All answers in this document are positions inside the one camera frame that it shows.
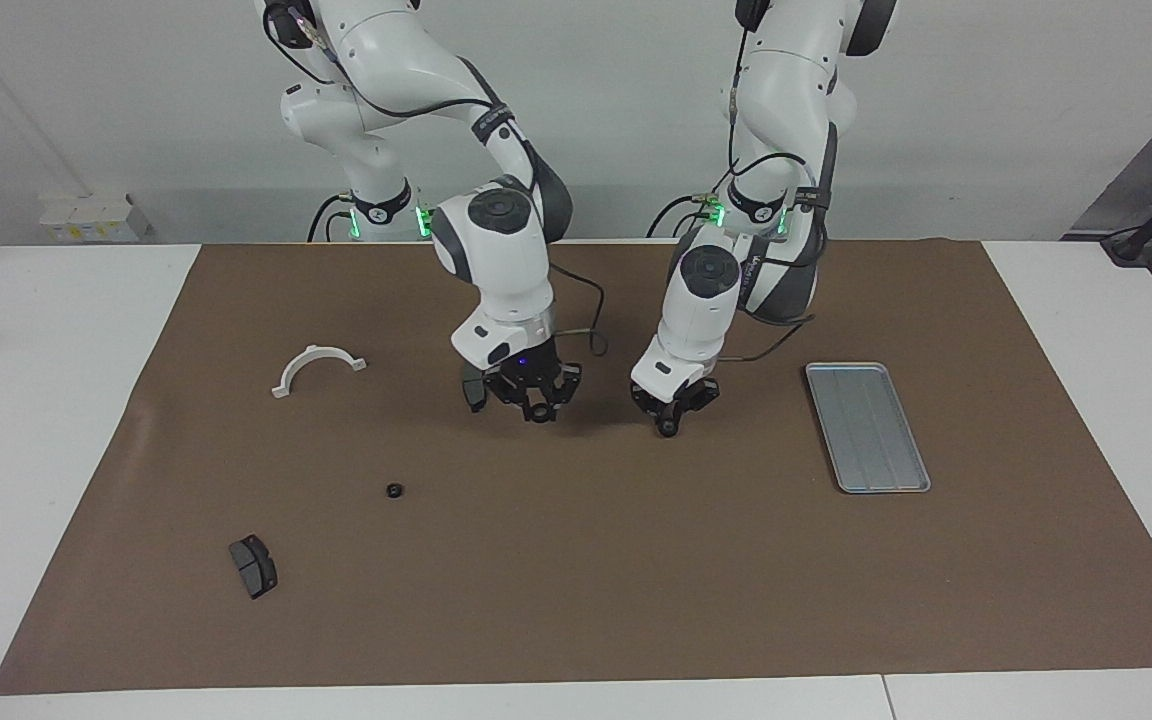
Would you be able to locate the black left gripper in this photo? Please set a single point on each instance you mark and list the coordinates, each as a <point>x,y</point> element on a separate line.
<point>676,405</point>

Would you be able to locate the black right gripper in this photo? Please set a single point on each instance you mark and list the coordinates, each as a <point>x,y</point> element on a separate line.
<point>531,378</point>

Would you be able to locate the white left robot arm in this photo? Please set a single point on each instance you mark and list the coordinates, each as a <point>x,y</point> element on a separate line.
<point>706,300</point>

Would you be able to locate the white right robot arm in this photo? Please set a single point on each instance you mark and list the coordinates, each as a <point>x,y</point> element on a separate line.
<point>496,260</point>

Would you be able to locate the silver metal tray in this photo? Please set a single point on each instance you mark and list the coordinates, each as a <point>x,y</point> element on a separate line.
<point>868,430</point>

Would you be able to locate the long dark brake pad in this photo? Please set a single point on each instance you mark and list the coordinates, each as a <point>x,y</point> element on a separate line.
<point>474,392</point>

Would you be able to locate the brown table mat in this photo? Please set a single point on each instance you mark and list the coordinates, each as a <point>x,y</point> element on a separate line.
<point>586,560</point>

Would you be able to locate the short dark brake pad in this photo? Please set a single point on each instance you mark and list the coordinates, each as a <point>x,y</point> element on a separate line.
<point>254,568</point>

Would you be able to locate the white power strip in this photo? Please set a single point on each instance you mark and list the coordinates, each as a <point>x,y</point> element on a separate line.
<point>86,218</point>

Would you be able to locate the white curved plastic bracket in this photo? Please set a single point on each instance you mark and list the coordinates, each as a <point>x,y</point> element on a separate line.
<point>308,356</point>

